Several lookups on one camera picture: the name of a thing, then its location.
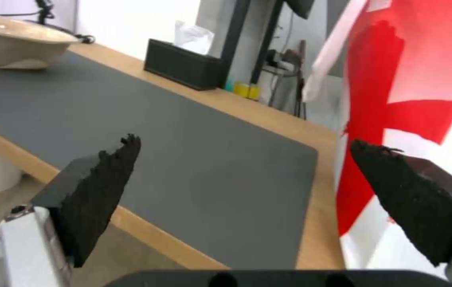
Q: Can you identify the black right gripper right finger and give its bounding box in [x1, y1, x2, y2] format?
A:
[349, 139, 452, 282]

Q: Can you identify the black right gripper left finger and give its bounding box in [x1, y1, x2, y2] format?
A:
[0, 134, 142, 287]

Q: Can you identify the red and white takeout bag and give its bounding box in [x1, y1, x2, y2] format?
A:
[303, 0, 452, 269]

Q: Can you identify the dark grey desk mat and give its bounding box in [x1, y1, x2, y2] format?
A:
[0, 49, 319, 269]

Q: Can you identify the black tissue box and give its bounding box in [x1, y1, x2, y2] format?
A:
[143, 39, 225, 91]

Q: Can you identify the beige crumpled paper bowl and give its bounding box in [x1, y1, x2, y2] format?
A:
[0, 12, 82, 70]

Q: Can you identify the white tissue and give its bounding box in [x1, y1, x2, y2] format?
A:
[174, 20, 215, 56]

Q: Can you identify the yellow small container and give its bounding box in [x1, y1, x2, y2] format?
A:
[234, 83, 261, 101]

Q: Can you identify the black metal stand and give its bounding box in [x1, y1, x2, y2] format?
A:
[220, 0, 287, 89]

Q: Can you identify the black cable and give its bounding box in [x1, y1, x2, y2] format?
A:
[34, 0, 96, 44]

